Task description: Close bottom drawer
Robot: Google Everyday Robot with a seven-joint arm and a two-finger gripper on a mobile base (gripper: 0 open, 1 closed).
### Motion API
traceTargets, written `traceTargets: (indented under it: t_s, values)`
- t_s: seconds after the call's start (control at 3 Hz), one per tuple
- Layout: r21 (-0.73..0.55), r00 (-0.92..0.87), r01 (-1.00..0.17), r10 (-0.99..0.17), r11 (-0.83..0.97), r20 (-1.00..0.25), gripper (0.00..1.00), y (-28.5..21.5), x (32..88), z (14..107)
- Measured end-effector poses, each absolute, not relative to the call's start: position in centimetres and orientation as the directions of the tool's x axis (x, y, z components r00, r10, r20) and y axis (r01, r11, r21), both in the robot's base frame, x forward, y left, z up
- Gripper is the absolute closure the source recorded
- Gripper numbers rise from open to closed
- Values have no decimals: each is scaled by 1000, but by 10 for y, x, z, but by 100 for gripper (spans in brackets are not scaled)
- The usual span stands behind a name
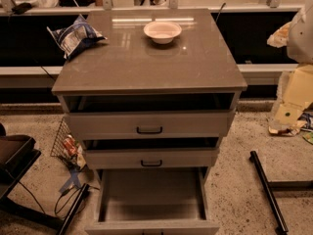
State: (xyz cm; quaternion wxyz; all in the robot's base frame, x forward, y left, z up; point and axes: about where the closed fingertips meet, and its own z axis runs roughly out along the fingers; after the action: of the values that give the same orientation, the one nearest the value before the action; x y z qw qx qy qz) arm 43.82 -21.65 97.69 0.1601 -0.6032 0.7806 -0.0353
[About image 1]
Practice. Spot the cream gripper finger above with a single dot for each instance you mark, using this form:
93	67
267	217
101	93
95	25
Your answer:
298	96

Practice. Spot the grey bottom drawer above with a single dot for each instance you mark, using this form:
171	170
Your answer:
153	201

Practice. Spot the grey drawer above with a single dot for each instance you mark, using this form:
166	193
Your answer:
153	201
92	126
150	158

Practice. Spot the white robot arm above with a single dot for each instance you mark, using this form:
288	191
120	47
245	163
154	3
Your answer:
305	15

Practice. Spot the grey top drawer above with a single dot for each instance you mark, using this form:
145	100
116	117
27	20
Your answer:
92	126

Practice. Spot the grey middle drawer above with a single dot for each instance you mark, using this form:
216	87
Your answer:
150	158

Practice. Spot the grey drawer cabinet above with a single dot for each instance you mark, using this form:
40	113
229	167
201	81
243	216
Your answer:
129	73

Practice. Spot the brown snack wrapper floor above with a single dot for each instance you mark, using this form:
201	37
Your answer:
276	128

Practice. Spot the blue snack bag floor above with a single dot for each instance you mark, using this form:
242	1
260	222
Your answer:
308	121

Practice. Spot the green packet floor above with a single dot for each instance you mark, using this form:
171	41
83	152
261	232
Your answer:
308	137

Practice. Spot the black bar right floor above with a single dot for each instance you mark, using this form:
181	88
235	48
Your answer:
269	187

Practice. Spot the black bar floor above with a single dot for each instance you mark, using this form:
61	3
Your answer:
82	194
269	187

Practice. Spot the white bowl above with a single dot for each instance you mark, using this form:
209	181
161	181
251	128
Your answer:
162	32

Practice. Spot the black bar left floor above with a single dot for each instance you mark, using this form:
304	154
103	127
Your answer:
82	194

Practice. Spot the red soda can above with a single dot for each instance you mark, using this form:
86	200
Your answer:
69	145

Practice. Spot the blue tape on floor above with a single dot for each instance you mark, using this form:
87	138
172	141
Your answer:
72	182

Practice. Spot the blue white chip bag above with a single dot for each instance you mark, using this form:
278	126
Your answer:
76	38

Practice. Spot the black chair left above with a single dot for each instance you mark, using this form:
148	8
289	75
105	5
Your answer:
17	155

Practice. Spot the wire mesh basket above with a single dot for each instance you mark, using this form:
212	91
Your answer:
59	152

